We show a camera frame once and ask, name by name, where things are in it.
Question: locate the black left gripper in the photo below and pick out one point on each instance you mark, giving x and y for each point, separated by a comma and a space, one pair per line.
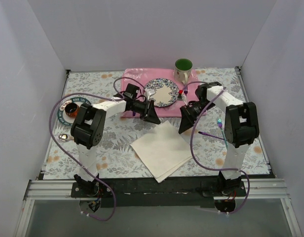
147, 109

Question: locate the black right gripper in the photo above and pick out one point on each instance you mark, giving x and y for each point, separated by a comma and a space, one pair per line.
185, 114

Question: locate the white cloth napkin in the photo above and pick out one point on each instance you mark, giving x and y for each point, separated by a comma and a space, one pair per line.
162, 150

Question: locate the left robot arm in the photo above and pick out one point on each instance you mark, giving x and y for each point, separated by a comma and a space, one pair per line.
87, 130

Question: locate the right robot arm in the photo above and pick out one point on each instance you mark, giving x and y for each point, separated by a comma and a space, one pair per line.
241, 129

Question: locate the cream mug green inside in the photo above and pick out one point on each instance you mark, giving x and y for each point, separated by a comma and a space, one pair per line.
182, 70

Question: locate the purple spoon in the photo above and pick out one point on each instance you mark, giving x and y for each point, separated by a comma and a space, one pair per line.
213, 136

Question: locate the blue floral plate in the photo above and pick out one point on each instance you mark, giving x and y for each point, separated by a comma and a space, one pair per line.
166, 92

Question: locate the purple fork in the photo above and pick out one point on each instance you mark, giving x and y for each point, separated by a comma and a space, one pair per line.
185, 89

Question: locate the iridescent blue fork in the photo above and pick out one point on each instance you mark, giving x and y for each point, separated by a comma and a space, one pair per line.
220, 126

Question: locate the pink satin placemat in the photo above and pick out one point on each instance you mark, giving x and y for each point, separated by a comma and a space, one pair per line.
142, 76

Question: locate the floral patterned tablecloth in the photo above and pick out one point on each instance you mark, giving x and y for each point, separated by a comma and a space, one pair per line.
115, 156

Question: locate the orange brown small cup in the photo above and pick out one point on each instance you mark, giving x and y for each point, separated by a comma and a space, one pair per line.
71, 110

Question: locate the teal rimmed saucer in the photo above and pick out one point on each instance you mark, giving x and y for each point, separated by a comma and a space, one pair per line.
62, 117

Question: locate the rose gold spoon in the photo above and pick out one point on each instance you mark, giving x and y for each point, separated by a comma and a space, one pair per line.
65, 137

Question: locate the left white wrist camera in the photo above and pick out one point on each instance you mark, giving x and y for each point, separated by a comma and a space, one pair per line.
149, 93

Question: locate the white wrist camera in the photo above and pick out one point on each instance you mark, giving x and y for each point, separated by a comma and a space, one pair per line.
182, 96
149, 93

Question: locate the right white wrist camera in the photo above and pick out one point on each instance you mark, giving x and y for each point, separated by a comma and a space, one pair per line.
182, 96

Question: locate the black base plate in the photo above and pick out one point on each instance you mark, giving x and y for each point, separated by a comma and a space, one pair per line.
177, 191

